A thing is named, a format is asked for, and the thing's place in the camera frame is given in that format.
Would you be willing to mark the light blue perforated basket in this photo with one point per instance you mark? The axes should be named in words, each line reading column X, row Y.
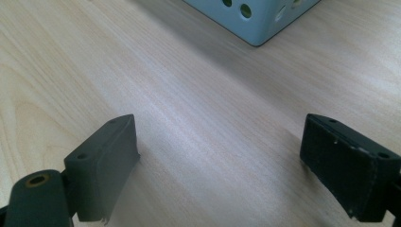
column 255, row 22

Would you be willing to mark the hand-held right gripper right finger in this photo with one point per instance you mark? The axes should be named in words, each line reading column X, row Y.
column 346, row 170

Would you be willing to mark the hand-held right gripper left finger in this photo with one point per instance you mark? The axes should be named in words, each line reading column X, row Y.
column 101, row 170

